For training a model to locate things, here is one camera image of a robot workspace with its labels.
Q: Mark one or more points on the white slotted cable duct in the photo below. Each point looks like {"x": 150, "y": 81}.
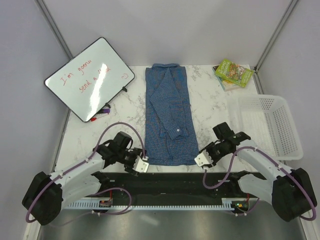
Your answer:
{"x": 95, "y": 204}

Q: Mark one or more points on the purple marker pen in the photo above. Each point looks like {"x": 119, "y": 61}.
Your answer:
{"x": 104, "y": 111}

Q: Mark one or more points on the right grey corner post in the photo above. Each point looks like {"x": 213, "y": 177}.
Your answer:
{"x": 279, "y": 27}

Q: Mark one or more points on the left grey corner post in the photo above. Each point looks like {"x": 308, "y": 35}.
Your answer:
{"x": 54, "y": 27}

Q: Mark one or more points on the green illustrated book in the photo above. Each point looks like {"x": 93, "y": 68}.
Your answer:
{"x": 232, "y": 76}

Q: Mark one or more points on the white perforated plastic basket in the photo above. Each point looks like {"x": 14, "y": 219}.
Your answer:
{"x": 267, "y": 119}

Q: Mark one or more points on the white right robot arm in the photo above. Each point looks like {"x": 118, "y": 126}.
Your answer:
{"x": 289, "y": 191}

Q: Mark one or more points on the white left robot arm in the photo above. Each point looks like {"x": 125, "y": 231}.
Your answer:
{"x": 48, "y": 194}

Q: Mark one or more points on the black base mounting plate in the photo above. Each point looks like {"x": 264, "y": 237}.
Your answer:
{"x": 165, "y": 189}

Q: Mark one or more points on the grey corner post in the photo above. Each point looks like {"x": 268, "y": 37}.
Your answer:
{"x": 54, "y": 27}
{"x": 279, "y": 27}

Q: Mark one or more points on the blue checked long sleeve shirt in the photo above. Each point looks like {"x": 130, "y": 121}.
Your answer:
{"x": 170, "y": 137}

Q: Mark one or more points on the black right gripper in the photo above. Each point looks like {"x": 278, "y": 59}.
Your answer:
{"x": 207, "y": 149}

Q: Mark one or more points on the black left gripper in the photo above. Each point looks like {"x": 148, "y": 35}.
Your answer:
{"x": 137, "y": 152}

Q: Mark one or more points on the whiteboard with red writing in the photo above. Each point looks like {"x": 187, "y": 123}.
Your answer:
{"x": 90, "y": 80}

